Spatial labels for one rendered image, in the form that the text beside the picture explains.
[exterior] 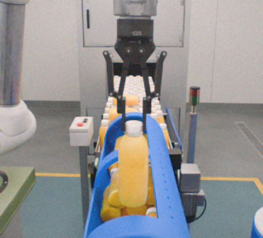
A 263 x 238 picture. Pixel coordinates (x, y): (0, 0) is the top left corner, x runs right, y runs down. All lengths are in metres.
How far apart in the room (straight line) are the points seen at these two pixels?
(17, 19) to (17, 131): 0.42
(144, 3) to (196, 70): 5.11
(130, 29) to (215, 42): 5.09
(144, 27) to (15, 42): 0.63
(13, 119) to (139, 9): 0.77
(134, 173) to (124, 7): 0.35
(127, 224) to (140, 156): 0.15
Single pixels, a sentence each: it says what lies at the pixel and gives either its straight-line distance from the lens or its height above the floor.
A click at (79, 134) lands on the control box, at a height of 1.07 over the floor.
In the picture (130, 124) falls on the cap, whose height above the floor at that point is 1.44.
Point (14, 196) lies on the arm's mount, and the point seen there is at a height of 1.06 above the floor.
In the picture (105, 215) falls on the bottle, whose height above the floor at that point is 1.04.
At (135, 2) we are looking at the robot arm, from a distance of 0.63.
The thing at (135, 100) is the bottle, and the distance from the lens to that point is 2.06.
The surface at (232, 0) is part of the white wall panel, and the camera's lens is 5.74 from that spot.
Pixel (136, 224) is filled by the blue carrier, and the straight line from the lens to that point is 0.73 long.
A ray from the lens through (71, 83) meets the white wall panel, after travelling 5.85.
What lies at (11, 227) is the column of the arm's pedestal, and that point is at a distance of 1.38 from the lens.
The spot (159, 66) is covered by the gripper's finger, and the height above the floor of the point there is 1.57.
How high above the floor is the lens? 1.67
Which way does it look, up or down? 17 degrees down
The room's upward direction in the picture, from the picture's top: straight up
